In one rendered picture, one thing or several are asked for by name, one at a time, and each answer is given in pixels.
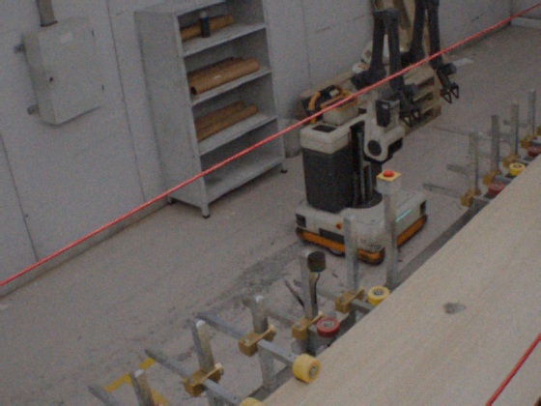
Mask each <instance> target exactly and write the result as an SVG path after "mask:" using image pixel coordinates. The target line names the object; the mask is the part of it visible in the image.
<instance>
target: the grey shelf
mask: <svg viewBox="0 0 541 406"><path fill-rule="evenodd" d="M222 1H223V2H222ZM228 4H229V5H228ZM263 4H264V7H263ZM223 6H224V8H223ZM230 9H231V11H230ZM201 11H207V13H208V17H209V18H212V17H215V16H218V15H228V14H230V15H232V16H233V17H234V19H235V21H234V23H233V24H232V25H229V26H226V27H224V28H220V29H215V30H213V31H211V36H210V37H208V38H203V37H202V35H200V36H197V37H194V38H192V39H189V40H186V41H182V40H181V35H180V30H179V29H180V28H183V27H186V26H188V25H190V24H193V23H196V22H198V21H199V17H200V15H199V12H201ZM224 12H225V13H224ZM264 12H265V14H264ZM134 15H135V19H136V23H135V24H136V28H137V32H138V40H139V44H140V47H141V48H140V52H141V56H142V60H143V69H144V73H145V77H146V80H145V81H146V85H147V89H148V94H149V103H150V107H151V111H152V115H153V118H152V120H153V123H154V128H155V133H156V137H157V149H158V154H159V158H160V162H161V167H162V176H163V181H164V184H165V189H166V191H168V190H170V189H172V188H173V187H175V186H177V185H179V184H181V183H185V182H186V181H188V180H190V179H192V178H194V177H196V176H197V175H199V174H200V173H202V172H204V171H206V170H208V169H210V168H212V167H214V166H216V165H217V164H218V163H220V162H224V161H226V160H228V159H230V158H232V157H233V156H235V155H237V154H238V153H240V152H242V151H244V150H246V149H248V148H250V147H252V146H253V145H255V144H259V143H260V142H262V141H264V140H266V139H268V138H270V137H272V136H273V135H275V134H277V133H278V131H279V132H281V131H282V126H281V117H280V109H279V101H278V94H277V85H276V78H275V70H274V63H273V55H272V47H271V33H270V19H269V11H268V4H267V0H169V1H164V2H160V3H156V4H154V5H152V6H149V7H146V8H142V9H140V10H136V11H134ZM265 20H266V21H265ZM266 27H267V28H266ZM172 33H173V34H172ZM177 33H178V34H177ZM267 33H268V35H267ZM173 38H174V39H173ZM228 41H229V43H228ZM268 41H269V43H268ZM229 46H230V48H229ZM269 48H270V50H269ZM234 51H235V52H234ZM236 51H237V53H236ZM230 53H231V54H230ZM229 57H234V59H237V57H238V58H239V57H242V58H243V59H249V58H251V57H254V58H256V59H257V64H258V65H259V70H258V71H257V72H254V73H251V74H249V75H244V76H243V77H240V78H238V79H235V80H233V81H230V82H228V83H226V84H224V85H221V86H219V87H216V88H212V89H211V90H208V91H206V92H203V93H201V94H199V95H197V96H194V95H192V93H191V92H190V93H189V88H188V83H187V78H186V74H187V73H190V72H193V71H195V70H197V69H200V68H203V67H205V66H207V65H209V64H211V63H216V62H219V61H221V60H224V59H226V58H229ZM271 78H272V80H271ZM180 80H181V81H180ZM272 84H273V87H272ZM240 88H242V89H240ZM235 89H236V91H235ZM181 90H182V91H181ZM273 93H274V94H273ZM236 95H237V96H236ZM240 100H242V101H243V102H244V107H247V106H249V105H251V104H255V105H256V106H257V109H258V111H257V113H255V114H254V115H252V116H248V117H246V118H244V119H242V120H240V121H238V122H237V123H236V124H234V125H232V126H230V127H228V128H226V129H224V130H221V131H220V132H216V133H214V134H212V135H210V136H208V137H206V138H204V139H203V140H201V141H199V142H197V138H196V133H195V128H194V124H193V122H194V120H196V119H198V118H201V117H203V116H205V115H208V114H209V113H211V112H214V111H216V110H218V109H220V108H222V107H224V106H228V105H230V104H233V103H235V102H239V101H240ZM274 101H275V103H274ZM275 108H276V110H275ZM276 117H277V118H276ZM277 124H278V125H277ZM247 134H248V135H247ZM194 139H195V140H194ZM279 139H280V142H279ZM248 140H249V142H248ZM242 145H243V146H242ZM280 147H281V149H280ZM281 155H282V157H281ZM280 162H283V169H282V170H280V171H281V173H283V174H285V173H287V172H288V169H287V165H286V158H285V149H284V141H283V133H282V134H280V135H278V136H277V137H276V138H274V139H272V140H271V141H269V142H267V143H265V144H261V145H260V146H258V147H256V148H254V149H252V150H251V151H249V152H247V153H245V154H243V155H242V156H240V157H238V158H236V159H233V160H232V161H228V162H226V163H224V164H223V165H221V166H219V167H218V168H216V169H215V170H213V171H211V172H209V173H207V174H206V175H204V176H202V177H200V178H199V179H197V180H195V181H193V182H191V183H188V184H186V185H184V186H183V187H181V188H178V189H176V190H174V191H172V192H171V193H170V194H168V195H167V199H168V204H169V205H171V206H172V205H173V204H175V202H174V200H172V198H175V199H178V200H183V201H184V202H187V203H189V204H192V205H195V206H198V207H199V208H201V210H202V218H210V217H211V216H210V212H209V206H208V203H210V202H212V201H213V200H214V199H217V198H218V197H219V196H221V195H222V194H224V193H226V192H228V191H230V190H232V189H234V188H236V187H238V186H240V185H242V184H244V183H245V182H247V181H249V180H251V179H253V178H255V177H257V176H259V175H260V174H262V173H264V172H266V171H268V170H269V169H271V168H272V167H274V166H275V165H277V164H279V163H280ZM200 204H201V205H200ZM206 208H207V209H206ZM203 211H204V212H203Z"/></svg>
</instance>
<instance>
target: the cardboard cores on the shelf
mask: <svg viewBox="0 0 541 406"><path fill-rule="evenodd" d="M208 21H209V26H210V31H213V30H215V29H220V28H224V27H226V26H229V25H232V24H233V23H234V21H235V19H234V17H233V16H232V15H230V14H228V15H225V14H220V15H218V16H215V17H212V18H209V19H208ZM179 30H180V35H181V40H182V41H186V40H189V39H192V38H194V37H197V36H200V35H202V33H201V28H200V23H199V21H198V22H196V23H193V24H190V25H188V26H186V27H183V28H180V29H179ZM258 70H259V65H258V64H257V59H256V58H254V57H251V58H249V59H243V58H242V57H239V58H237V59H234V57H229V58H226V59H224V60H221V61H219V62H216V63H211V64H209V65H207V66H205V67H203V68H200V69H197V70H195V71H193V72H189V73H187V74H186V78H187V83H188V88H189V93H190V92H191V93H192V95H194V96H197V95H199V94H201V93H203V92H206V91H208V90H211V89H213V88H216V87H219V86H221V85H224V84H226V83H228V82H230V81H233V80H235V79H238V78H240V77H243V76H244V75H249V74H251V73H255V72H257V71H258ZM257 111H258V109H257V106H256V105H255V104H251V105H249V106H247V107H244V102H243V101H237V102H235V103H233V104H230V105H228V106H224V107H222V108H220V109H218V110H216V111H214V112H211V113H209V114H208V115H205V116H203V117H201V118H198V119H196V120H194V122H193V124H194V128H195V133H196V138H197V142H199V141H201V140H203V139H204V138H206V137H208V136H210V135H212V134H214V133H216V132H220V131H222V130H224V129H226V128H228V127H230V126H232V125H234V124H236V123H237V122H238V121H240V120H242V119H244V118H246V117H248V116H252V115H254V114H255V113H257Z"/></svg>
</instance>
